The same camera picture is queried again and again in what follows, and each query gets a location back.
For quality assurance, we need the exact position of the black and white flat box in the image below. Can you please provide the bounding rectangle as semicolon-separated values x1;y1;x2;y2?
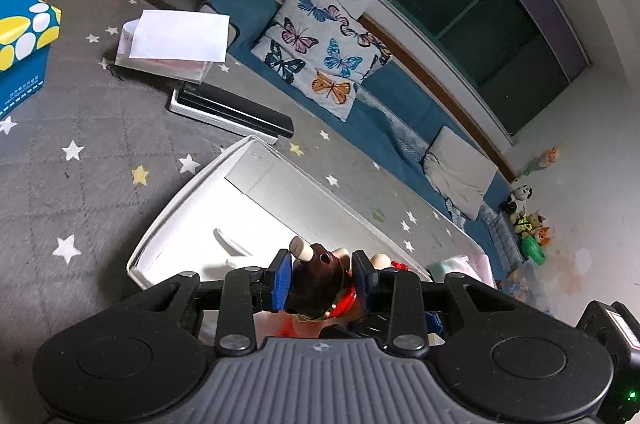
167;81;295;141

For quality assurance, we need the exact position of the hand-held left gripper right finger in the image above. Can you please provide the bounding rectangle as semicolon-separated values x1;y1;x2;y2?
351;250;506;355

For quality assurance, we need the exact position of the butterfly print pillow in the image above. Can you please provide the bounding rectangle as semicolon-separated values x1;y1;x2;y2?
250;0;393;122

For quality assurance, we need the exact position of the orange plush toy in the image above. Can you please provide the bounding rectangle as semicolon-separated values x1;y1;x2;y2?
522;146;562;177

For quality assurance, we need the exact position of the clear bag of toys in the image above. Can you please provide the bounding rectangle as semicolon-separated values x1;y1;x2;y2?
497;261;556;309

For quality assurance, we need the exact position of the yellow plush toy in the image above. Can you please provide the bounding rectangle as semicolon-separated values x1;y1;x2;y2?
512;211;547;237

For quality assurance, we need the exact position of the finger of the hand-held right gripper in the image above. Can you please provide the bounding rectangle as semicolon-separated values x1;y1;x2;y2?
425;310;446;337

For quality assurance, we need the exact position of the panda plush toy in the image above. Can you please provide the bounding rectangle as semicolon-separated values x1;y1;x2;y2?
500;184;535;215

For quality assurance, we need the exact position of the brown bull plush toy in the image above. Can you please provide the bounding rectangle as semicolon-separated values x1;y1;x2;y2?
277;238;413;340

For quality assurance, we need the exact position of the blue yellow-dotted tissue box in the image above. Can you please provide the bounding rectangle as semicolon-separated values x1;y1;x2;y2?
0;0;63;122

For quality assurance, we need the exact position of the blue sofa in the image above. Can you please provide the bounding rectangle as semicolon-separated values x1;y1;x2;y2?
200;0;526;275

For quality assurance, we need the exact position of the dark window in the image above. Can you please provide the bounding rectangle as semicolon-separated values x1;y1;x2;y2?
377;0;591;137

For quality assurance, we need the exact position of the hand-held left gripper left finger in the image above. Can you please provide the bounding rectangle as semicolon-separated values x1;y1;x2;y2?
150;250;294;351

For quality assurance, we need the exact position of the beige cushion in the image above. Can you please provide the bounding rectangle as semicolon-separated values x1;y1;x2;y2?
422;126;498;222

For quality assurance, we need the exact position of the grey cardboard box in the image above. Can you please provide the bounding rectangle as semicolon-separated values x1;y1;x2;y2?
126;135;433;305

